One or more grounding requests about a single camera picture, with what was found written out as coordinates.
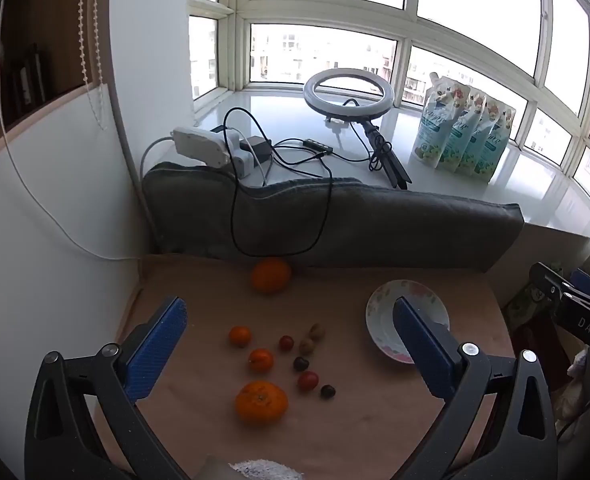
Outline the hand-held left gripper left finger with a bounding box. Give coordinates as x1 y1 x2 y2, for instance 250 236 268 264
24 296 191 480

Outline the white window frame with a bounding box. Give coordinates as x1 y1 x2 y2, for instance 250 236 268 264
187 0 590 206

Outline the black cable with inline remote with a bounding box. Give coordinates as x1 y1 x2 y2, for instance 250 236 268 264
270 105 391 176

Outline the wooden shelf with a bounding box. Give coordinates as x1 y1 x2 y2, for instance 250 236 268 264
0 0 102 161

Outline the long black cable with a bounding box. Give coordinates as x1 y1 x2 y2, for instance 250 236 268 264
223 106 333 257

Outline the grey cushion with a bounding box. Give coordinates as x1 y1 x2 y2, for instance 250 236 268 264
142 161 524 273

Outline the ring light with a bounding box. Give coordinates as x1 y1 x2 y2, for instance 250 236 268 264
303 68 395 123

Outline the white plug adapter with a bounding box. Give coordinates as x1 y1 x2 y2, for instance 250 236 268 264
225 132 256 178

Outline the white power strip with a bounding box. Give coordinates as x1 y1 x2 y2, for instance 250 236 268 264
172 127 231 167

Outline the black charger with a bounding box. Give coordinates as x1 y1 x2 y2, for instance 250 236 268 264
240 137 273 163

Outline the floral detergent refill pouch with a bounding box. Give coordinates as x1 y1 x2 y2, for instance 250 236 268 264
440 91 486 173
480 105 518 184
411 71 470 168
462 97 504 179

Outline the thin white cable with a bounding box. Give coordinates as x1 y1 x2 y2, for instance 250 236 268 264
0 0 142 261

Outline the white window sill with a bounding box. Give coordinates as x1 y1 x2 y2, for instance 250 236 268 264
194 85 590 243

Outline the large rough-skinned tangerine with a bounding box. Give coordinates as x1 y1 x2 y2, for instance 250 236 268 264
234 380 289 425

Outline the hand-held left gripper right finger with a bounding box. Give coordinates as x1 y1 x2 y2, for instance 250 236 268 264
392 296 560 480

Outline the black folded tripod stand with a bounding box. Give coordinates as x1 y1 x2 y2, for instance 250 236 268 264
360 120 412 190

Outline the floral white plate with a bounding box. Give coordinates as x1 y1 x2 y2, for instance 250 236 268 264
365 280 450 364

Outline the beige mat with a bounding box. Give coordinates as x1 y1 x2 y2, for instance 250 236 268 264
92 254 518 480

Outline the white bead blind cord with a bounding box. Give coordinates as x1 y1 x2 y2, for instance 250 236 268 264
78 0 108 131

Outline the large orange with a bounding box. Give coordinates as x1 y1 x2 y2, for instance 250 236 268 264
250 257 293 295

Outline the white fuzzy cloth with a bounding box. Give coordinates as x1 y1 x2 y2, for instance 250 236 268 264
229 459 306 480

